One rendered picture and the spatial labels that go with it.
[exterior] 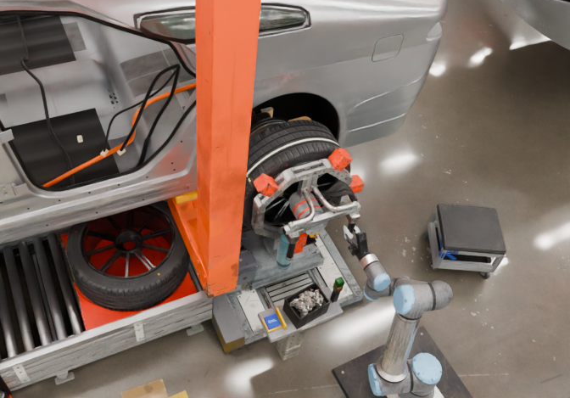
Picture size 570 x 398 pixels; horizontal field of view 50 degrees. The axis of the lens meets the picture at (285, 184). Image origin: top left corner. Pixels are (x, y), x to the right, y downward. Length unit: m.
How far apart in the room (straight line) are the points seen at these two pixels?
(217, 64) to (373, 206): 2.57
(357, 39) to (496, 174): 2.20
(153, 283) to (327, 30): 1.57
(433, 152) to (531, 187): 0.76
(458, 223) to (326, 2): 1.78
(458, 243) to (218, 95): 2.24
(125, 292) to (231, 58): 1.66
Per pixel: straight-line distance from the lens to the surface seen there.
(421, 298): 2.61
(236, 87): 2.15
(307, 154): 3.03
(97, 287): 3.37
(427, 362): 3.14
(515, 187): 4.92
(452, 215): 4.08
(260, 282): 3.75
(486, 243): 4.04
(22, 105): 3.72
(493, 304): 4.24
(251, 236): 3.83
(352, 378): 3.40
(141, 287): 3.33
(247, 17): 1.98
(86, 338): 3.36
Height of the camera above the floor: 3.38
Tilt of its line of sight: 50 degrees down
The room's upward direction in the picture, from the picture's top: 9 degrees clockwise
